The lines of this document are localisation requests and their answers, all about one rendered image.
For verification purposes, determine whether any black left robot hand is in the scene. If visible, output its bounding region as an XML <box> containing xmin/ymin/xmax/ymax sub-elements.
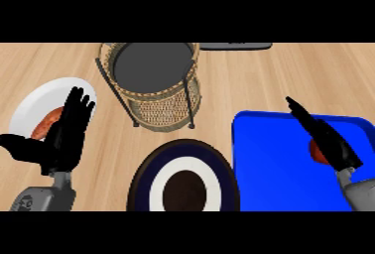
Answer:
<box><xmin>0</xmin><ymin>86</ymin><xmax>95</xmax><ymax>177</ymax></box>

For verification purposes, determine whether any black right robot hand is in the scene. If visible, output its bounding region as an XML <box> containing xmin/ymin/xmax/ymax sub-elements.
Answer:
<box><xmin>283</xmin><ymin>95</ymin><xmax>364</xmax><ymax>173</ymax></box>

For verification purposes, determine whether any red bell pepper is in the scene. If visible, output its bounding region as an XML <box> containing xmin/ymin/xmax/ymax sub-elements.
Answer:
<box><xmin>308</xmin><ymin>138</ymin><xmax>330</xmax><ymax>166</ymax></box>

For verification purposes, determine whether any blue tray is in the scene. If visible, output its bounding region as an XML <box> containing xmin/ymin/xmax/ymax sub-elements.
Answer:
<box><xmin>231</xmin><ymin>110</ymin><xmax>375</xmax><ymax>212</ymax></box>

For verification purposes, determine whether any wicker tiered basket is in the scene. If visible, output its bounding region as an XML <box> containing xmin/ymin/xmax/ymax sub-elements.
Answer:
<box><xmin>92</xmin><ymin>43</ymin><xmax>203</xmax><ymax>133</ymax></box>

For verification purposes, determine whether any orange-red round food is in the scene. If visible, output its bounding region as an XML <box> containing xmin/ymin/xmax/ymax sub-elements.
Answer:
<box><xmin>29</xmin><ymin>106</ymin><xmax>66</xmax><ymax>141</ymax></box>

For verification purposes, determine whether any dark blue and white plate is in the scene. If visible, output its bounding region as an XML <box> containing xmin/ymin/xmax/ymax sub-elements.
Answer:
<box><xmin>125</xmin><ymin>138</ymin><xmax>241</xmax><ymax>212</ymax></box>

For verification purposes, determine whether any dark grey flat object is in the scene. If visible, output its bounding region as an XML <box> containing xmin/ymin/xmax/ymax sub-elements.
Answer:
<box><xmin>197</xmin><ymin>43</ymin><xmax>274</xmax><ymax>52</ymax></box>

